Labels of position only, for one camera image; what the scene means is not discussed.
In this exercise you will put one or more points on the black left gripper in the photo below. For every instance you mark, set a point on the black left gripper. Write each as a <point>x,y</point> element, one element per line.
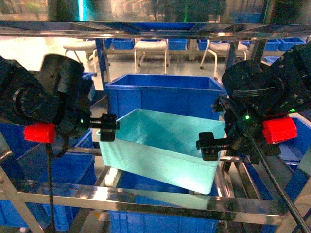
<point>77,121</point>

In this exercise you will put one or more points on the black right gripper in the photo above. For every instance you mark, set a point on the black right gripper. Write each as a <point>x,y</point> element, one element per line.
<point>243,128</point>

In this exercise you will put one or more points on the steel shelf front rail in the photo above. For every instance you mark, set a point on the steel shelf front rail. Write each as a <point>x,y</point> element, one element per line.
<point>266,212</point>

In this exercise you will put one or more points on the blue bin lower left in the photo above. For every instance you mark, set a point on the blue bin lower left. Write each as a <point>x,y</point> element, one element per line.
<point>30,163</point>

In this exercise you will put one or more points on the light teal plastic bin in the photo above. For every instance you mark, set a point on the light teal plastic bin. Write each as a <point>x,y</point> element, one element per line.
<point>162,146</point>

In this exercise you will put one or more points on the large blue plastic bin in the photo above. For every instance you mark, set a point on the large blue plastic bin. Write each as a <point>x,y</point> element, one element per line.
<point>183,95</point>

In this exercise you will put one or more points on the red wrist block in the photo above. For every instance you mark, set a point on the red wrist block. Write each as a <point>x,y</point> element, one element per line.
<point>40,133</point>
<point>279,130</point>

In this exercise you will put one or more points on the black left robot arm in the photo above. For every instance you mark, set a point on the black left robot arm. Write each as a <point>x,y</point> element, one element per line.
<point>57,95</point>

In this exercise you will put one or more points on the red left wrist block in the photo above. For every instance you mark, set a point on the red left wrist block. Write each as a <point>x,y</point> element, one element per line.
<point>40,133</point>

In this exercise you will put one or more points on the red right wrist block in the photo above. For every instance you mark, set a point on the red right wrist block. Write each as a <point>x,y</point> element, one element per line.
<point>279,130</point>

